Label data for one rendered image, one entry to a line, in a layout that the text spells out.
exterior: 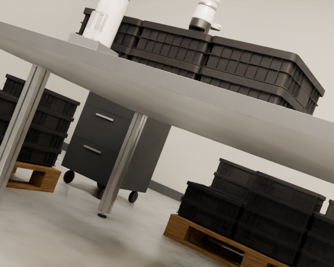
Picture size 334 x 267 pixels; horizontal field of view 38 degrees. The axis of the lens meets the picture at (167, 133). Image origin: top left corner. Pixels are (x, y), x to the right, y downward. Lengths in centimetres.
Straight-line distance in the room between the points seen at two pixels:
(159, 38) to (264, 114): 78
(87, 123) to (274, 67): 232
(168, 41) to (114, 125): 187
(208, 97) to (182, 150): 441
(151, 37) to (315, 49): 374
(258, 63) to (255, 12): 415
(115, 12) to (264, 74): 52
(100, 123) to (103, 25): 201
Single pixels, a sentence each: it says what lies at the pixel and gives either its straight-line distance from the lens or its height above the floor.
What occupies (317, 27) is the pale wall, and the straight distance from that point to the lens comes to 543.
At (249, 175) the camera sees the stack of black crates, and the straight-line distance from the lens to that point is 342.
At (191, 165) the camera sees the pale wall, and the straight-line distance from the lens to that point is 541.
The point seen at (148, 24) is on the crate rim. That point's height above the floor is 92.
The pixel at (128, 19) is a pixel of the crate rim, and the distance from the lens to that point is 182.
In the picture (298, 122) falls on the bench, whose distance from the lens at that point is 101.
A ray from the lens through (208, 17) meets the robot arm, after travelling 173.
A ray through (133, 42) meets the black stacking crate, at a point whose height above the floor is 84.
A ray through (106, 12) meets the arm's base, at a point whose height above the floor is 87.
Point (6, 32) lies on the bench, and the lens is 147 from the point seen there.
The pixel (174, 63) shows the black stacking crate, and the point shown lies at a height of 81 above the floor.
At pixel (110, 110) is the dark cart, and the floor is 62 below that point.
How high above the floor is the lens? 54
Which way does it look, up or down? 1 degrees up
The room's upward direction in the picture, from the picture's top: 21 degrees clockwise
